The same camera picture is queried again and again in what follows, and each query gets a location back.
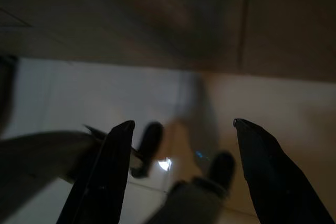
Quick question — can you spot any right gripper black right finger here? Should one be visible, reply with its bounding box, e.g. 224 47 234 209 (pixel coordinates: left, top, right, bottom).
233 118 336 224

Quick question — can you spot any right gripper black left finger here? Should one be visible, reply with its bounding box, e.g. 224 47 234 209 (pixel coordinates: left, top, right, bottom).
56 120 136 224

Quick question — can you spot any beige base cabinet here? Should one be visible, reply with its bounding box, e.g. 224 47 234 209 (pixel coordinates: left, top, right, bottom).
0 0 336 78

